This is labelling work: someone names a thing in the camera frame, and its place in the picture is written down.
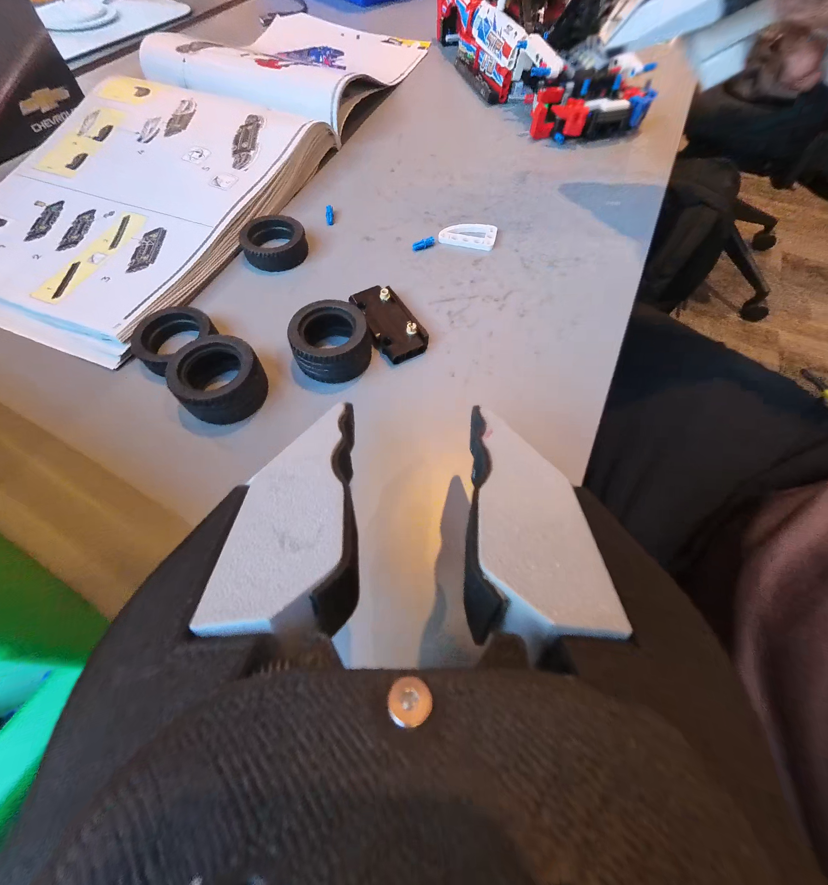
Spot red white toy car model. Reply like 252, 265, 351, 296
436, 0, 660, 145

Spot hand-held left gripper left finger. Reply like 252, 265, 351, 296
189, 403, 360, 637

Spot black brick plate assembly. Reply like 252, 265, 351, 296
349, 285, 430, 365

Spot white curved frame brick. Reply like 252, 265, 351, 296
437, 224, 499, 252

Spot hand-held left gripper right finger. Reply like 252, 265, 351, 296
462, 405, 634, 645

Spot person's brown shirt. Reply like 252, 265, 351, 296
732, 463, 828, 885

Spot open instruction booklet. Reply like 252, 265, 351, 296
0, 12, 432, 371

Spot green plastic bin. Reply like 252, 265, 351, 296
0, 512, 111, 831

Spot black backpack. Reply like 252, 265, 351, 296
639, 155, 743, 312

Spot grey desk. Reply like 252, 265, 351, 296
0, 0, 698, 533

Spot black office chair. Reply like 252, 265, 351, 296
684, 83, 828, 322

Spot white stand base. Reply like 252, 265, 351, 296
34, 0, 194, 63

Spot person's black pants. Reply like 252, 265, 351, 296
583, 304, 828, 575

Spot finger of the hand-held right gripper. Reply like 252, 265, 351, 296
684, 7, 788, 89
604, 0, 726, 51

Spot black toy tyre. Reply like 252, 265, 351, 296
132, 306, 218, 378
166, 335, 268, 424
240, 216, 310, 272
288, 301, 373, 384

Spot toy car picture box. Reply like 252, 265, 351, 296
0, 0, 86, 177

